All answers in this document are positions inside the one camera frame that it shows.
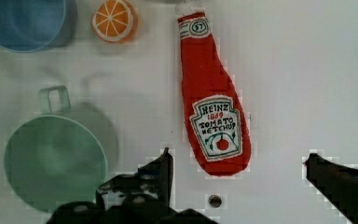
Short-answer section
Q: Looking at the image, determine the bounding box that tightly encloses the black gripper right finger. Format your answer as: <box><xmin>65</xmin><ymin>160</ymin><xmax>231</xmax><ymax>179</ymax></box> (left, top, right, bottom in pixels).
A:
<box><xmin>304</xmin><ymin>153</ymin><xmax>358</xmax><ymax>224</ymax></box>

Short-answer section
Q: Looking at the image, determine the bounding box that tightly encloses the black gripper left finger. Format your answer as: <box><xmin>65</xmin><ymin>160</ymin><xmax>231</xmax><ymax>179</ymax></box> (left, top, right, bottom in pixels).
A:
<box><xmin>46</xmin><ymin>148</ymin><xmax>218</xmax><ymax>224</ymax></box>

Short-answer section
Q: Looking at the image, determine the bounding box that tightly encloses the red plush ketchup bottle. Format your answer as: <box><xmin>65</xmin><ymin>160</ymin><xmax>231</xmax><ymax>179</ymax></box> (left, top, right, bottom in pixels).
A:
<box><xmin>176</xmin><ymin>0</ymin><xmax>251</xmax><ymax>176</ymax></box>

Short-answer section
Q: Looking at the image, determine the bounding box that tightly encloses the green plastic mug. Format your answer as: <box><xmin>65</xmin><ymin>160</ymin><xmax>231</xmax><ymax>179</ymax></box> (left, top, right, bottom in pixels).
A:
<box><xmin>5</xmin><ymin>86</ymin><xmax>118</xmax><ymax>213</ymax></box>

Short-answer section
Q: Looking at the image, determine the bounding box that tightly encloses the plush orange slice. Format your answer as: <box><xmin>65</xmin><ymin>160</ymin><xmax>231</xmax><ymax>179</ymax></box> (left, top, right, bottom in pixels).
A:
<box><xmin>91</xmin><ymin>0</ymin><xmax>138</xmax><ymax>44</ymax></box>

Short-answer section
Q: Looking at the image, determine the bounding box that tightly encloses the blue plastic bowl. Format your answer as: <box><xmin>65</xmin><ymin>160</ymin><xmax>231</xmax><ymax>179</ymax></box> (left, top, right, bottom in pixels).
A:
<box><xmin>0</xmin><ymin>0</ymin><xmax>77</xmax><ymax>53</ymax></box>

